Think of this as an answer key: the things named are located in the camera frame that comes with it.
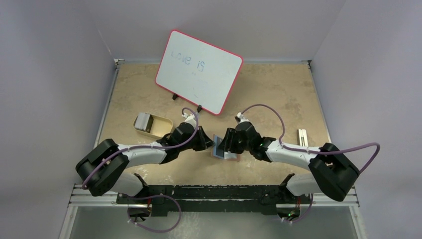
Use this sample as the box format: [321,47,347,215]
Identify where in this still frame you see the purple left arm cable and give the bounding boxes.
[82,107,200,190]

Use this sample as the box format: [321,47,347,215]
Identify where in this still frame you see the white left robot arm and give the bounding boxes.
[75,122,214,204]

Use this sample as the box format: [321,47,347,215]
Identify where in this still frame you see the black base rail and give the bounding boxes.
[116,174,312,220]

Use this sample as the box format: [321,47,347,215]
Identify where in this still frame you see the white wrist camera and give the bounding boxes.
[235,112,250,124]
[182,113,198,127]

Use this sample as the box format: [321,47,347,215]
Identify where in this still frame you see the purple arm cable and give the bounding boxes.
[82,107,200,190]
[240,104,381,174]

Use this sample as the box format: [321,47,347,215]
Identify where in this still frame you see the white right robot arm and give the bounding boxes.
[217,121,360,203]

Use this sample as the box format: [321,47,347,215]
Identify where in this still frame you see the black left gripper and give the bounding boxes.
[178,126,214,152]

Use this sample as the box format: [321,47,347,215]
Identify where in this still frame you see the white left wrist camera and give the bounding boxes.
[182,113,198,127]

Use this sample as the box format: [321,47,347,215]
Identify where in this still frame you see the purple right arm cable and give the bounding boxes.
[240,104,381,174]

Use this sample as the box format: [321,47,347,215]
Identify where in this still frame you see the cream oval tray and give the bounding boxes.
[133,114,174,139]

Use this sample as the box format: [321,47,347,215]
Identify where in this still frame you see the dark credit card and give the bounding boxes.
[212,136,224,159]

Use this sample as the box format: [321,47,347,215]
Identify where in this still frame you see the pink framed whiteboard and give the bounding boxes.
[155,30,243,115]

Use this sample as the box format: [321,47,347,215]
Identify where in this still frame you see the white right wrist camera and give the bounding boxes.
[235,112,250,124]

